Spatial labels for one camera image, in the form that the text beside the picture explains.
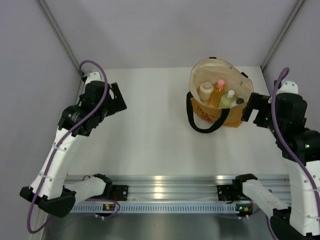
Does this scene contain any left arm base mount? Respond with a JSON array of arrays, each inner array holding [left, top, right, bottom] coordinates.
[[109, 185, 129, 202]]

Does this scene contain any grey slotted cable duct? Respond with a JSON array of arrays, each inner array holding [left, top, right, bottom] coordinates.
[[71, 202, 252, 214]]

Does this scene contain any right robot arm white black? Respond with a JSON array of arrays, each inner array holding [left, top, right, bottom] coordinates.
[[232, 81, 320, 240]]

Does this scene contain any small bottle black cap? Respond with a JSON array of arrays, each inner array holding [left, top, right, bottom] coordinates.
[[230, 97, 245, 108]]

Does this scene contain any right aluminium frame post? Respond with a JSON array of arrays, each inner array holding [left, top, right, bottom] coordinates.
[[260, 0, 308, 72]]

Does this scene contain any green bottle white cap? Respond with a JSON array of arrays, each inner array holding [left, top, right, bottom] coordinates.
[[218, 90, 237, 109]]

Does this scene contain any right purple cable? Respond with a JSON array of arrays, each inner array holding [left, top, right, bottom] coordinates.
[[264, 67, 320, 240]]

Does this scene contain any cream jar bottle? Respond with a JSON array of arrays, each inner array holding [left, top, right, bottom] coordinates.
[[198, 81, 214, 105]]

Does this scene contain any left aluminium frame post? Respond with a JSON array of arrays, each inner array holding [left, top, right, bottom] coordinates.
[[37, 0, 81, 68]]

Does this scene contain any tan canvas bag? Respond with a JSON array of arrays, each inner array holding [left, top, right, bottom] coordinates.
[[186, 57, 254, 134]]

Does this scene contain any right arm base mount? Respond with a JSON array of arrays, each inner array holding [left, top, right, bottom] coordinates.
[[216, 184, 238, 204]]

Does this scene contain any orange bottle pink cap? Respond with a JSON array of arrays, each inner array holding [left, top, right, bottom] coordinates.
[[209, 79, 225, 108]]

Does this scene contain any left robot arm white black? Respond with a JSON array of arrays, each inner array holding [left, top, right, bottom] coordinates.
[[20, 72, 127, 218]]

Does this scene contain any aluminium frame post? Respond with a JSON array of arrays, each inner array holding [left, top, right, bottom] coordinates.
[[260, 0, 308, 72], [37, 0, 81, 68]]

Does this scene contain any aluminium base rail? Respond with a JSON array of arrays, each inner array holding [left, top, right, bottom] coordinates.
[[63, 174, 292, 203]]

